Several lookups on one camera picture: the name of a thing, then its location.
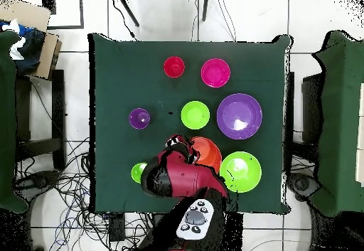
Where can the small orange bowl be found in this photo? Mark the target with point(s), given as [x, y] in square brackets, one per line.
[209, 151]

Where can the red cup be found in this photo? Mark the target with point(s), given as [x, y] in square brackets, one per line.
[174, 67]

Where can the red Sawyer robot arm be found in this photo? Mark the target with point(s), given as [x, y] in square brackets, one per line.
[193, 177]

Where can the small green bowl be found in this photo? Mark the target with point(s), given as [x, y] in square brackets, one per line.
[194, 114]

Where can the purple cup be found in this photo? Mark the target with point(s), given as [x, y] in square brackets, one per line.
[138, 117]

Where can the green cup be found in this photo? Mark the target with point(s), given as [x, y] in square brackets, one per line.
[136, 172]

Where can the large purple bowl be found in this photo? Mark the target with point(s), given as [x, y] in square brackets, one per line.
[239, 114]

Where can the large green bowl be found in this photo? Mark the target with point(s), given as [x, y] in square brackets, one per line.
[241, 171]

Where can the pink bowl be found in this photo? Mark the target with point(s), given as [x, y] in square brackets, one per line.
[215, 73]

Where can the dark green tablecloth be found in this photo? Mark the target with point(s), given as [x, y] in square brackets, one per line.
[119, 63]

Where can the black power adapter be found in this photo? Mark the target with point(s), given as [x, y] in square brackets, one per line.
[116, 228]

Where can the black tripod leg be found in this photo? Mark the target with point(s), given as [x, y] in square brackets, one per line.
[205, 9]
[129, 12]

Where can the green cloth covered table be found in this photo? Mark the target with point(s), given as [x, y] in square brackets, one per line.
[338, 120]
[7, 120]

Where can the blue and white cloth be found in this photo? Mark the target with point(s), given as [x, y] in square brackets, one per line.
[31, 49]

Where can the cardboard box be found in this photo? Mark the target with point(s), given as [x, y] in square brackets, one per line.
[25, 13]

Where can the black stool frame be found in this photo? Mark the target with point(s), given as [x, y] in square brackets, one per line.
[58, 120]

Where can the black rectangular frame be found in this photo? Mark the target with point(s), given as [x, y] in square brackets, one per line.
[82, 12]

